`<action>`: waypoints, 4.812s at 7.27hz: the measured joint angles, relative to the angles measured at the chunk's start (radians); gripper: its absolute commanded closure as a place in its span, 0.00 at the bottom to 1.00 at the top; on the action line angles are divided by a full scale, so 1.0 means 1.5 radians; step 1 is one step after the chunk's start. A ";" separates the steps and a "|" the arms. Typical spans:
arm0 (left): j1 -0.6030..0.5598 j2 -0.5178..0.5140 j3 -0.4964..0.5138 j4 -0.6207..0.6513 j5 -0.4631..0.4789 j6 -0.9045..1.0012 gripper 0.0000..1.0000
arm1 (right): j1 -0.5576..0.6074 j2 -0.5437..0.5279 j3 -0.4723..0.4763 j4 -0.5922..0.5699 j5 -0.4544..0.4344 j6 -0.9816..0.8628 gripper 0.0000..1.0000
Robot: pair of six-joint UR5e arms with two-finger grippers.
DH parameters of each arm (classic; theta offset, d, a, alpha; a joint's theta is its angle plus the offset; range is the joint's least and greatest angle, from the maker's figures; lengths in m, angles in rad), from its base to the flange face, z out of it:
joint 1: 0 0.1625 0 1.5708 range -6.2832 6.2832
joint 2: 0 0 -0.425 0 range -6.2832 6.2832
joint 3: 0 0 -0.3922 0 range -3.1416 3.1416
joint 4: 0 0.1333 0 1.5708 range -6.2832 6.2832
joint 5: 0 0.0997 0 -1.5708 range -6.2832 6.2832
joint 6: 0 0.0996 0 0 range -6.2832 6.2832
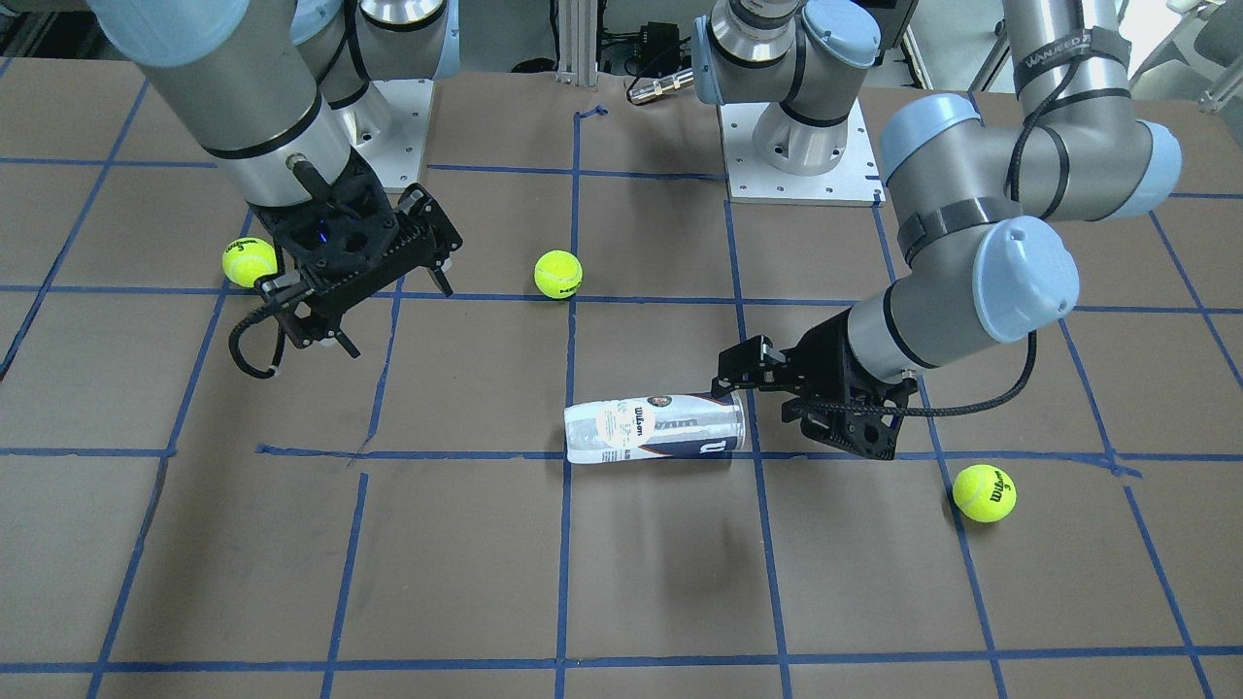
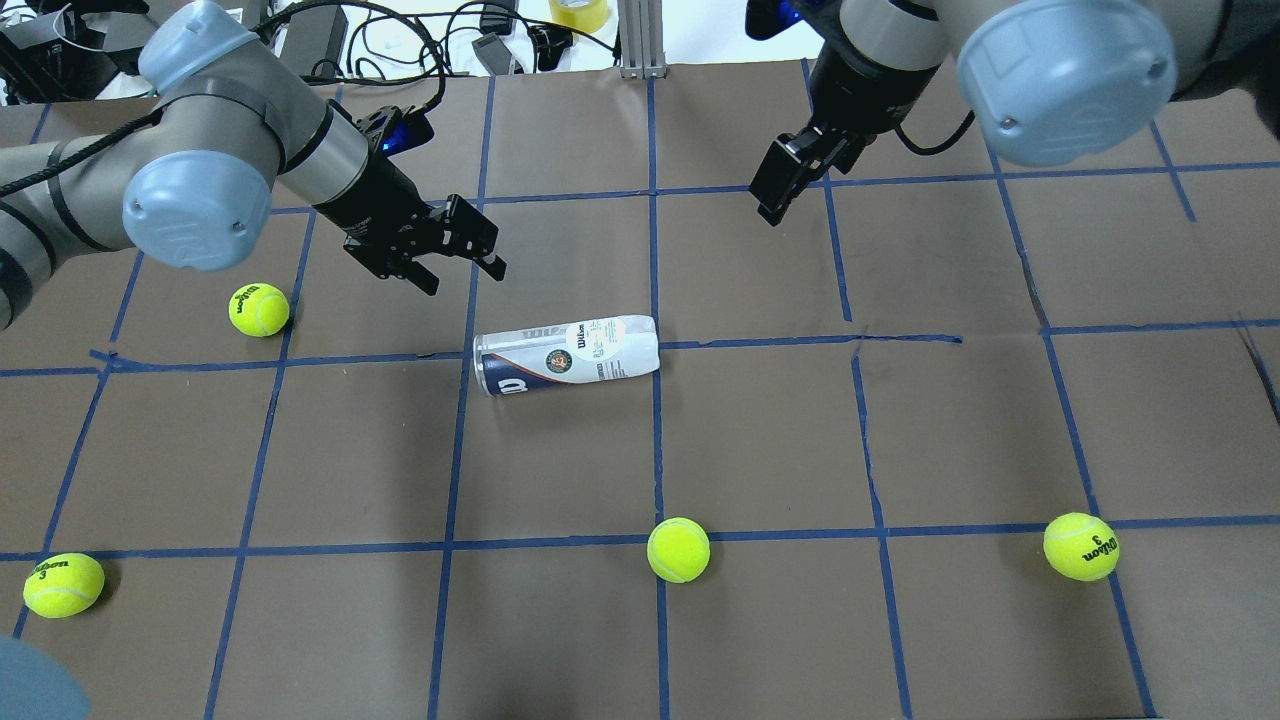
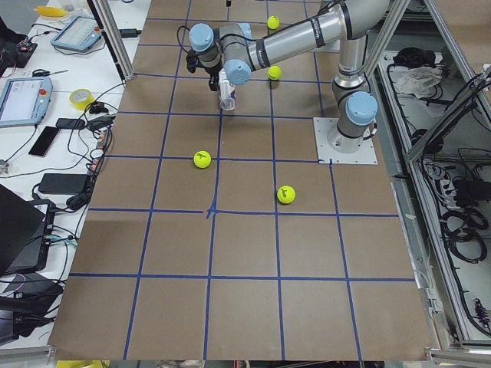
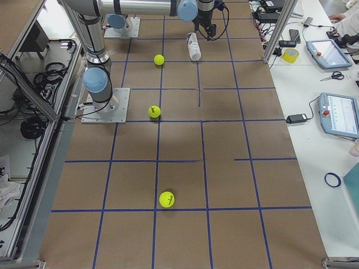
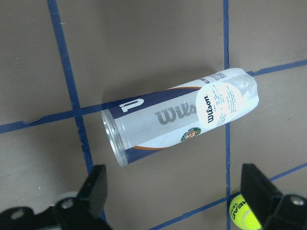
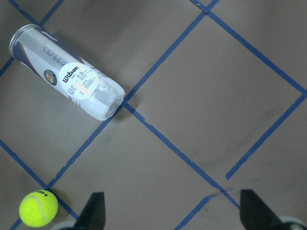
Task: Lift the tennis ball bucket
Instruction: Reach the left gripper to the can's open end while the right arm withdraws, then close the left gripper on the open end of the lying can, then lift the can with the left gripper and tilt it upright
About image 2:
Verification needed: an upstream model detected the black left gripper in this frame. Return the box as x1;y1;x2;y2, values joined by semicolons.
315;106;508;296

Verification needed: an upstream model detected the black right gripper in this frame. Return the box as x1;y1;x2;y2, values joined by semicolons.
745;1;946;227

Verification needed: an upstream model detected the clear tennis ball can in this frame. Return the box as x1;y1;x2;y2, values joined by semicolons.
472;315;660;397

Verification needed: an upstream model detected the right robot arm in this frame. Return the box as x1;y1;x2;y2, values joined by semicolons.
745;1;1279;225

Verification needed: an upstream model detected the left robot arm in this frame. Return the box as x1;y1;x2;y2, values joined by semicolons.
1;1;507;325

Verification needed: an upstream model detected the Wilson tennis ball near table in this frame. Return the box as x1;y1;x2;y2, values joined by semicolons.
227;283;291;338

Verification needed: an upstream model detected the middle yellow tennis ball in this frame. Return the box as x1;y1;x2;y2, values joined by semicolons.
646;518;710;584

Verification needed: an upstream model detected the far Head tennis ball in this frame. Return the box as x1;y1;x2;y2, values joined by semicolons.
1042;512;1120;582

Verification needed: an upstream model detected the Wilson tennis ball near base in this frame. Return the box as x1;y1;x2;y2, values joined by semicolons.
22;553;106;619

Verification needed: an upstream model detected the yellow tape roll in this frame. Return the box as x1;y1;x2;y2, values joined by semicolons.
548;0;611;35

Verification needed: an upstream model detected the black power adapter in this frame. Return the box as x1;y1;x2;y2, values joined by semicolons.
278;5;348;81

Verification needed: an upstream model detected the aluminium frame post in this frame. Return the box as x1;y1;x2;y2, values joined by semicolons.
616;0;668;79

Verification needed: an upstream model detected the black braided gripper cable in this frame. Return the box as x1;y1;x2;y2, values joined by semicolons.
250;0;445;117

